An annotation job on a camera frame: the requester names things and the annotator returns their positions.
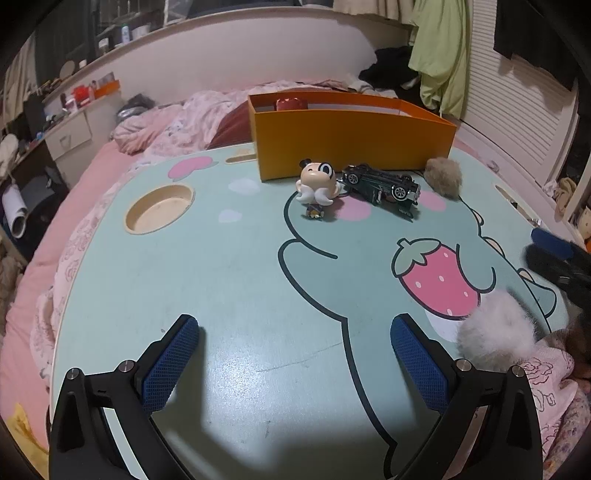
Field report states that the white fur pompom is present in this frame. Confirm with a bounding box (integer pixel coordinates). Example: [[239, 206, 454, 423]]
[[457, 290, 536, 372]]

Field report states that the mustache cartoon figurine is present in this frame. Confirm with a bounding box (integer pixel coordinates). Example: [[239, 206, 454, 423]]
[[295, 159, 345, 219]]

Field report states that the dark red pillow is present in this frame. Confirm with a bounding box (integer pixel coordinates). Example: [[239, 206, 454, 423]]
[[207, 102, 252, 150]]

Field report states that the pink floral blanket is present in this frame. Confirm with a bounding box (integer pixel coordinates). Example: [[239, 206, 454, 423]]
[[27, 80, 385, 379]]

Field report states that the black clothes pile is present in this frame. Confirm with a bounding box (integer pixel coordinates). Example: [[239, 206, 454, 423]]
[[359, 46, 420, 90]]

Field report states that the red mahjong tile block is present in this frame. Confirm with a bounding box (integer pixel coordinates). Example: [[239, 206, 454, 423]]
[[276, 97, 308, 111]]

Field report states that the brown fur pompom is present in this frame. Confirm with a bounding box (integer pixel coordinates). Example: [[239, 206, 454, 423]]
[[424, 157, 463, 200]]

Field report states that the white desk drawer unit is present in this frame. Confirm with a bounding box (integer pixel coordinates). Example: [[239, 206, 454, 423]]
[[43, 98, 122, 163]]

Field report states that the green hanging garment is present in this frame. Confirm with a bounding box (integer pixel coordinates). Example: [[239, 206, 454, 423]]
[[409, 0, 468, 119]]

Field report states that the green toy car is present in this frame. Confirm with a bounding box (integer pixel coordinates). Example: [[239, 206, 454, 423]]
[[342, 164, 421, 219]]

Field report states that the orange cardboard box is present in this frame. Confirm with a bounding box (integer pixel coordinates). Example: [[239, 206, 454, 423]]
[[247, 90, 456, 181]]

